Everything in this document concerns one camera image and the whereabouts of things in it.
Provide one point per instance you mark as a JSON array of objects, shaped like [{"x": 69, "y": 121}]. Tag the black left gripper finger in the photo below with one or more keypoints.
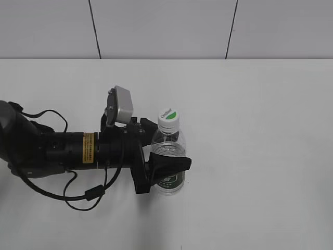
[
  {"x": 161, "y": 166},
  {"x": 149, "y": 128}
]

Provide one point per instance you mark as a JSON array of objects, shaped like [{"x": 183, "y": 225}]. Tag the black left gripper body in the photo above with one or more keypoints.
[{"x": 121, "y": 147}]

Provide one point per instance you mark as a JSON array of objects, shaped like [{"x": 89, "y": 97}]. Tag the white green bottle cap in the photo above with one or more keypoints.
[{"x": 169, "y": 119}]

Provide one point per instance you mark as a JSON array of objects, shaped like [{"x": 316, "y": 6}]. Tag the clear Cestbon water bottle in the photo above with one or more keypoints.
[{"x": 173, "y": 145}]

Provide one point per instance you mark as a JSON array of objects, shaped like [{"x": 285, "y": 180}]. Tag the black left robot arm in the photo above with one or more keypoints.
[{"x": 33, "y": 150}]

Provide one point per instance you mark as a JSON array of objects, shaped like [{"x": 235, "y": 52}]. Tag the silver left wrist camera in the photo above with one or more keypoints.
[{"x": 119, "y": 106}]

